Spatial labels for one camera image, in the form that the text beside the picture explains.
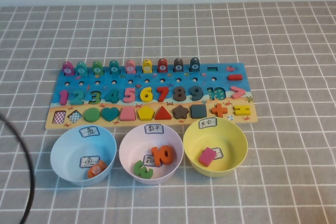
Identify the red wooden digit 7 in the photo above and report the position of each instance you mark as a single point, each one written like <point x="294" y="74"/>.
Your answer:
<point x="163" y="89"/>

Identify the green wooden digit 3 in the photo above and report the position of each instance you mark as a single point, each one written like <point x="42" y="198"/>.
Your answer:
<point x="143" y="174"/>

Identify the orange wooden fish piece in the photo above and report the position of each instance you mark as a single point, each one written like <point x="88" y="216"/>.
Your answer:
<point x="95" y="169"/>

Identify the orange wooden plus sign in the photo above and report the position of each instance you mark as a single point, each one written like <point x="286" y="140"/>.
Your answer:
<point x="219" y="110"/>

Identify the slate wooden fish numbered 9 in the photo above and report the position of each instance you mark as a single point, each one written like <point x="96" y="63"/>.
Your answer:
<point x="195" y="65"/>

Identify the brown wooden star piece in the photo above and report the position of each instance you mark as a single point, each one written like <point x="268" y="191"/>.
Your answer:
<point x="180" y="112"/>

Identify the turquoise wooden digit 2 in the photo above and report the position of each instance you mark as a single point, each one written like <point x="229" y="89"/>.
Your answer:
<point x="76" y="102"/>

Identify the pink wooden trapezoid piece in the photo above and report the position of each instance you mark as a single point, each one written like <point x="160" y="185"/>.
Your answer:
<point x="127" y="114"/>

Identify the red wooden minus sign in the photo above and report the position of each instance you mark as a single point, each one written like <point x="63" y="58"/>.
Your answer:
<point x="235" y="77"/>

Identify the teal wooden heart piece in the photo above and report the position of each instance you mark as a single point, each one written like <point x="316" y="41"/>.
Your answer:
<point x="110" y="113"/>

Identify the pink wooden rectangle piece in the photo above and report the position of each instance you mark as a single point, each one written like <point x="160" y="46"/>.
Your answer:
<point x="207" y="157"/>

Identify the magenta wooden fish numbered 1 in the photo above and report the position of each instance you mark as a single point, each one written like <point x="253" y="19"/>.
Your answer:
<point x="67" y="69"/>

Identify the brown wooden fish numbered 8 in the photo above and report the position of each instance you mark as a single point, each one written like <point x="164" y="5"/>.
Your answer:
<point x="179" y="65"/>

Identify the teal wooden fish numbered 4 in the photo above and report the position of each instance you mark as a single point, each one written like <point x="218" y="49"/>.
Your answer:
<point x="114" y="68"/>

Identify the orange wooden number 10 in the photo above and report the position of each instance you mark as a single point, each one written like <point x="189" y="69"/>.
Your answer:
<point x="157" y="155"/>

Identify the slate wooden digit 9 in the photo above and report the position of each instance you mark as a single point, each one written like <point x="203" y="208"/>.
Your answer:
<point x="200" y="91"/>

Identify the magenta wooden digit 1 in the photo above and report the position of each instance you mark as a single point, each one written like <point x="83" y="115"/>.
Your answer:
<point x="63" y="98"/>

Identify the yellow wooden digit 6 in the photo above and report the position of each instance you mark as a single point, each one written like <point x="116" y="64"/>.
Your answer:
<point x="144" y="95"/>

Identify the brown wooden digit 8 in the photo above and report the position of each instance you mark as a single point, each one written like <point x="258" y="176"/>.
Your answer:
<point x="180" y="93"/>

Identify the slate wooden square piece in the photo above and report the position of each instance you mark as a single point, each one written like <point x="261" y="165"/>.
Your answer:
<point x="199" y="111"/>

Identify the yellow wooden pentagon piece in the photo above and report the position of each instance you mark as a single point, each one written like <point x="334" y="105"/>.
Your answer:
<point x="146" y="113"/>

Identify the turquoise wooden fish numbered 2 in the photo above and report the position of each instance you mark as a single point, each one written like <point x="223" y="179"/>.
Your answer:
<point x="82" y="69"/>

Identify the pink wooden digit 5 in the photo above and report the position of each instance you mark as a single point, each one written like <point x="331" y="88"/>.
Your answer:
<point x="131" y="99"/>

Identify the pink wooden fish numbered 5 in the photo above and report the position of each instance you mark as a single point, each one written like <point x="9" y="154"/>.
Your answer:
<point x="130" y="67"/>

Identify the yellow wooden fish numbered 6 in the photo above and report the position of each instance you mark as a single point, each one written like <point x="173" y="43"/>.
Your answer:
<point x="147" y="66"/>

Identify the light pink plastic bowl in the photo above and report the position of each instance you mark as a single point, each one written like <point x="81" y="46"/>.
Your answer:
<point x="134" y="145"/>

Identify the green wooden fish numbered 3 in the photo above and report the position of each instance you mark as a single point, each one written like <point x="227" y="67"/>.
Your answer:
<point x="97" y="68"/>

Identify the light blue plastic bowl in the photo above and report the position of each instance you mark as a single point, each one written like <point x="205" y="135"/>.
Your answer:
<point x="68" y="150"/>

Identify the green wooden circle piece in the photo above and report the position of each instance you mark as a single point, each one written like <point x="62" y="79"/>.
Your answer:
<point x="92" y="115"/>

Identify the teal wooden digit 4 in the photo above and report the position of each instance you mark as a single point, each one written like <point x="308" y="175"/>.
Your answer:
<point x="114" y="96"/>

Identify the yellow wooden equals sign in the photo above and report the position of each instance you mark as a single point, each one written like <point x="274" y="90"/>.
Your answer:
<point x="241" y="107"/>

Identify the yellow plastic bowl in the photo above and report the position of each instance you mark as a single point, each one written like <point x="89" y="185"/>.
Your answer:
<point x="228" y="145"/>

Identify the wooden sea-themed puzzle board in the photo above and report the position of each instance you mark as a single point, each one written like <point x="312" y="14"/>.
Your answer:
<point x="155" y="80"/>

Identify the pink wooden greater-than sign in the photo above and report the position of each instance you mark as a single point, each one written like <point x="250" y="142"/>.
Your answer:
<point x="241" y="92"/>

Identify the red wooden fish numbered 7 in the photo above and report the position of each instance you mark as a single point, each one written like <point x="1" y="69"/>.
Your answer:
<point x="162" y="66"/>

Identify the red wooden triangle piece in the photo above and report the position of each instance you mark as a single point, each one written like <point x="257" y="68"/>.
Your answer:
<point x="163" y="115"/>

